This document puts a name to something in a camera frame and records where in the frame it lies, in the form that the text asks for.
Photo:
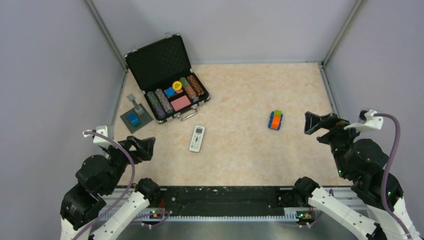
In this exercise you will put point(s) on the purple green poker chip stack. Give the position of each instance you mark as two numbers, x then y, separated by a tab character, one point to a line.
160	105

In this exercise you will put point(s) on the yellow poker chip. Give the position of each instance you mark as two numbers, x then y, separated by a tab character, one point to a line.
177	85

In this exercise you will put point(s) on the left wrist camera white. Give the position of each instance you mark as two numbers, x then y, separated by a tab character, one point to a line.
102	135

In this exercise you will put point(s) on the colourful toy block car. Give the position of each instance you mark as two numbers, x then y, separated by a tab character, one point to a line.
275	120

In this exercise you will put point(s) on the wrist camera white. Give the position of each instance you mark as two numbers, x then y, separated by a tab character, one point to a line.
367	121
102	135

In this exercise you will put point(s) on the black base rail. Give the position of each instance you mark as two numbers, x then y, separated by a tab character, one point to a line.
228	204

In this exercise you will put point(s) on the brown poker chip stack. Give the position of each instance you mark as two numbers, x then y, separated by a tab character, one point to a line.
195	85

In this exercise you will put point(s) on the blue poker chip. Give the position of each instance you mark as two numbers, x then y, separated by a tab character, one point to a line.
169	92

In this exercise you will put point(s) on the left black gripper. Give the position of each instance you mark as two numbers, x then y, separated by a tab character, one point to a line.
145	148

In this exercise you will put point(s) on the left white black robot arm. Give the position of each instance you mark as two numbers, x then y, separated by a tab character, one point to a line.
98	177

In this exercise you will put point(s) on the grey lego plate with bricks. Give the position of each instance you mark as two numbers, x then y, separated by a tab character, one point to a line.
137	117

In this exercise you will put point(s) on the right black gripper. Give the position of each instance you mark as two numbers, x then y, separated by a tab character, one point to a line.
313	122

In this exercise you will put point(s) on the white remote control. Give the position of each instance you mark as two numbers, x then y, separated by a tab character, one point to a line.
197	139

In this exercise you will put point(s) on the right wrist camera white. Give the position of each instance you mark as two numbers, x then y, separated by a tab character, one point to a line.
367	121

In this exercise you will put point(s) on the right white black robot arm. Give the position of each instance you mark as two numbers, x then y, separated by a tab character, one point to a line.
363	162

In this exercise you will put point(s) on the pink card deck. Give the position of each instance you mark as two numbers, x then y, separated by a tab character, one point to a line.
180	103

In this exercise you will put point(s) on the black poker chip case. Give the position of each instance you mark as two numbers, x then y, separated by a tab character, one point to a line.
158	65

